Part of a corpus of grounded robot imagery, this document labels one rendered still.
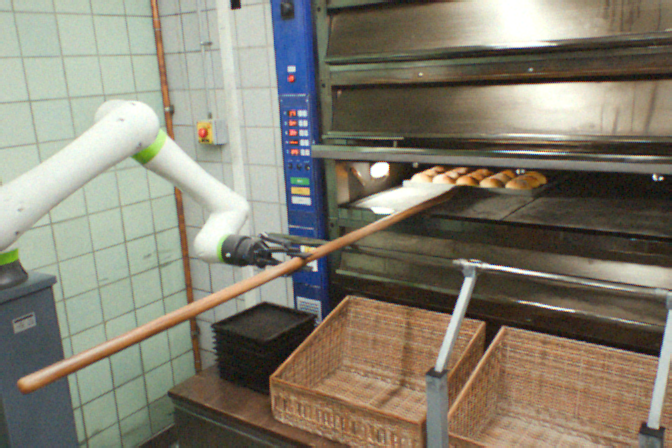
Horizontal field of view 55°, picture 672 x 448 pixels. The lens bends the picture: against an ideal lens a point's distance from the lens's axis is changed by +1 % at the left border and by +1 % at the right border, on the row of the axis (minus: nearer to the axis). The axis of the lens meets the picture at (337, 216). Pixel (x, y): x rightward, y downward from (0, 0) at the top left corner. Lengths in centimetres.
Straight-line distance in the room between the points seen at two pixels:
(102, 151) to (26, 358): 58
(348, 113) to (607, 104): 86
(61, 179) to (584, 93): 140
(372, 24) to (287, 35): 34
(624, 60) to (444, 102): 54
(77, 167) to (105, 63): 118
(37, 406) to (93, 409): 103
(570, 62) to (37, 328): 161
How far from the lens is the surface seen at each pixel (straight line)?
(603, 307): 204
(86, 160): 164
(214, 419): 237
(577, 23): 193
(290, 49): 238
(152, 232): 292
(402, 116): 216
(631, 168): 178
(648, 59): 190
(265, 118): 253
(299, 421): 213
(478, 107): 205
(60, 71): 266
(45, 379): 129
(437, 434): 170
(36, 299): 185
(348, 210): 235
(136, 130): 165
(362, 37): 223
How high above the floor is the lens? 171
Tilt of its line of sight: 14 degrees down
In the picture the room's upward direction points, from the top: 3 degrees counter-clockwise
